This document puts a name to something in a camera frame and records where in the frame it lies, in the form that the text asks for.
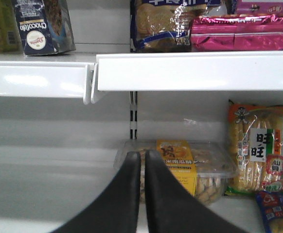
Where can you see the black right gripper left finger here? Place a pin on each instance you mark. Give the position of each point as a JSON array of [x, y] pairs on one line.
[[116, 209]]

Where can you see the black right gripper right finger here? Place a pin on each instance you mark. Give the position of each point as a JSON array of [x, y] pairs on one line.
[[170, 208]]

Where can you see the dark blue Chocofello cookie box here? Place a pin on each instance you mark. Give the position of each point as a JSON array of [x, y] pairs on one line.
[[44, 26]]

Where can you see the clear plastic cookie tub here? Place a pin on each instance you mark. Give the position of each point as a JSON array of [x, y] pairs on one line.
[[203, 168]]

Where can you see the Wangwang rice cracker bag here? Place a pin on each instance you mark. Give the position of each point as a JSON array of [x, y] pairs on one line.
[[256, 146]]

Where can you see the blue snack bag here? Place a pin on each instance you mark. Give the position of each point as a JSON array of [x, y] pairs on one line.
[[271, 209]]

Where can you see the white store shelving unit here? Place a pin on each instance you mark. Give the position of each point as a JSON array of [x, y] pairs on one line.
[[64, 118]]

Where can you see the pink foil snack bag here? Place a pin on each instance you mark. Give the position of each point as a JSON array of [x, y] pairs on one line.
[[237, 33]]

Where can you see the blue breakfast biscuit bag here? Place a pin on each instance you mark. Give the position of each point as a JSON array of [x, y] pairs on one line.
[[163, 25]]

